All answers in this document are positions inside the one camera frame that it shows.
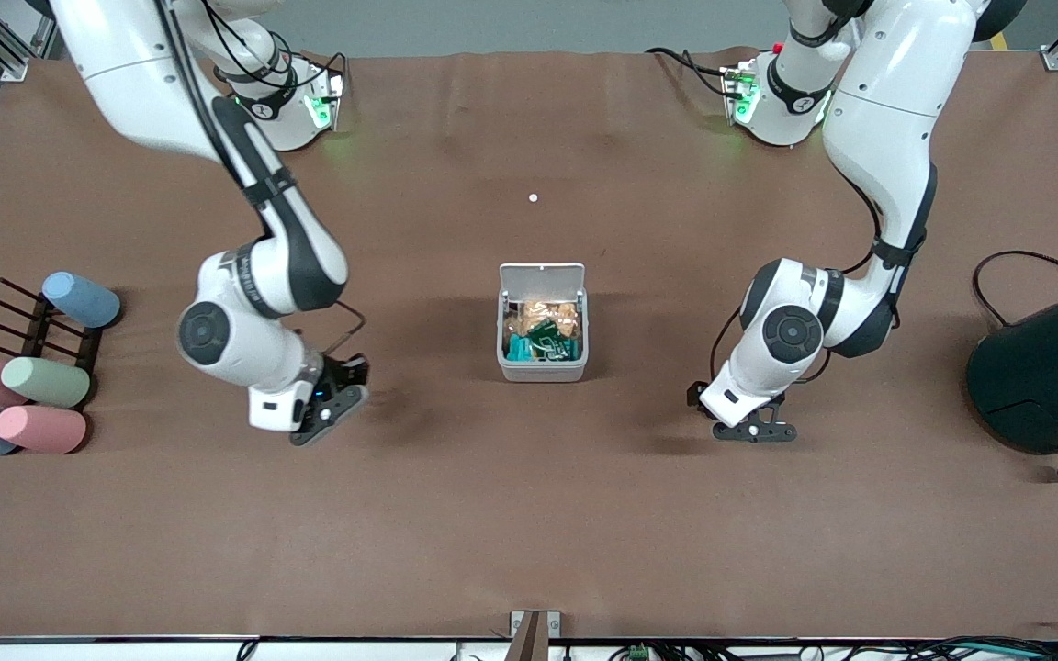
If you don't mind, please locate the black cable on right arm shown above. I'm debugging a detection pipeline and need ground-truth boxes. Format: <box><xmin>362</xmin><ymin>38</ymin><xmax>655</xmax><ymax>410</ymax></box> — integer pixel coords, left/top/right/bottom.
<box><xmin>157</xmin><ymin>0</ymin><xmax>366</xmax><ymax>359</ymax></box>

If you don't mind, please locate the dark wooden cup rack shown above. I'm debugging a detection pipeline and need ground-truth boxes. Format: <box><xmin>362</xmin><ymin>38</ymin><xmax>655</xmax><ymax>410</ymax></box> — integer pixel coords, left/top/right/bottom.
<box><xmin>0</xmin><ymin>275</ymin><xmax>106</xmax><ymax>409</ymax></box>

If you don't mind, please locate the black cable bundle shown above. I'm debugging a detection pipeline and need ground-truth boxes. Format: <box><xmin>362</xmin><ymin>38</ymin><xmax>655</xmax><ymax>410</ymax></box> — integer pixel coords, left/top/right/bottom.
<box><xmin>896</xmin><ymin>624</ymin><xmax>1058</xmax><ymax>661</ymax></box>

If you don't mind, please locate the metal table edge bracket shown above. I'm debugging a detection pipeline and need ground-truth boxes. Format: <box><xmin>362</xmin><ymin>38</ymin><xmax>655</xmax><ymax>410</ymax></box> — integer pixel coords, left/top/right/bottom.
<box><xmin>509</xmin><ymin>610</ymin><xmax>563</xmax><ymax>661</ymax></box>

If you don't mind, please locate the black cable at left arm base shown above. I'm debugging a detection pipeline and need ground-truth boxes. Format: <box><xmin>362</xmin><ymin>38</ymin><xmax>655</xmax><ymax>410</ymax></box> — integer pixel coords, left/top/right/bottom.
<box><xmin>647</xmin><ymin>46</ymin><xmax>734</xmax><ymax>100</ymax></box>

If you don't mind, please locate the black kettle power cable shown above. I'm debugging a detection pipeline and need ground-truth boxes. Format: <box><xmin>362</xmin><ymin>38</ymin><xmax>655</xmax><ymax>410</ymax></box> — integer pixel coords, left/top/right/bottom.
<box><xmin>972</xmin><ymin>250</ymin><xmax>1058</xmax><ymax>329</ymax></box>

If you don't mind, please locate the brown table cloth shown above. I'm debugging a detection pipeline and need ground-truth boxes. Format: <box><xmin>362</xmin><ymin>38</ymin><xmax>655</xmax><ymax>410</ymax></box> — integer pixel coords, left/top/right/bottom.
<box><xmin>0</xmin><ymin>48</ymin><xmax>1058</xmax><ymax>641</ymax></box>

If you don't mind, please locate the dark teal electric kettle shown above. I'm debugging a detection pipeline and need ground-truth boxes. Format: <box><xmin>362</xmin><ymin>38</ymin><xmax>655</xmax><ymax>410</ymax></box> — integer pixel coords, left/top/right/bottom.
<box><xmin>965</xmin><ymin>278</ymin><xmax>1058</xmax><ymax>481</ymax></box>

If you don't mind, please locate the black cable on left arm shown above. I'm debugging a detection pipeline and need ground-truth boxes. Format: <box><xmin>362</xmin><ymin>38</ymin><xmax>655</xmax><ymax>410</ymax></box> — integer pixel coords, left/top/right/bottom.
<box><xmin>711</xmin><ymin>173</ymin><xmax>888</xmax><ymax>382</ymax></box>

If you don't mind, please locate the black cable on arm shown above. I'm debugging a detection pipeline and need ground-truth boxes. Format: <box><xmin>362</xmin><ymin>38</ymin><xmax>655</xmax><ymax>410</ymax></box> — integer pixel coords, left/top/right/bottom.
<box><xmin>157</xmin><ymin>0</ymin><xmax>366</xmax><ymax>359</ymax></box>
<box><xmin>711</xmin><ymin>173</ymin><xmax>888</xmax><ymax>382</ymax></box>

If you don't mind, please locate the tan crumpled snack wrapper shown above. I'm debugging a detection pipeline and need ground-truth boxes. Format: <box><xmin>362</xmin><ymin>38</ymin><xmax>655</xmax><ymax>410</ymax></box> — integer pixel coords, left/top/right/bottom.
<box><xmin>504</xmin><ymin>297</ymin><xmax>580</xmax><ymax>339</ymax></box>

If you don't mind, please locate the dark green wrapper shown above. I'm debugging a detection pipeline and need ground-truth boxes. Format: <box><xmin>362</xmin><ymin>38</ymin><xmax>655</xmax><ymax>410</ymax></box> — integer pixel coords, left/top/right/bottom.
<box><xmin>529</xmin><ymin>319</ymin><xmax>578</xmax><ymax>361</ymax></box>

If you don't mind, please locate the grey plastic box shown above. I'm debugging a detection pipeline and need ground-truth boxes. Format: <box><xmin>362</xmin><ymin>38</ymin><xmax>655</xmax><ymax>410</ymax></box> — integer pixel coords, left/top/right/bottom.
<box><xmin>497</xmin><ymin>263</ymin><xmax>590</xmax><ymax>384</ymax></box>

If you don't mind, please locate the pale green matte cup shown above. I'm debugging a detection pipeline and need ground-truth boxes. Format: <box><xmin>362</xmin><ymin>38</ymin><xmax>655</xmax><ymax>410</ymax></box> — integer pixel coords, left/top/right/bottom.
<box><xmin>0</xmin><ymin>356</ymin><xmax>92</xmax><ymax>410</ymax></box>

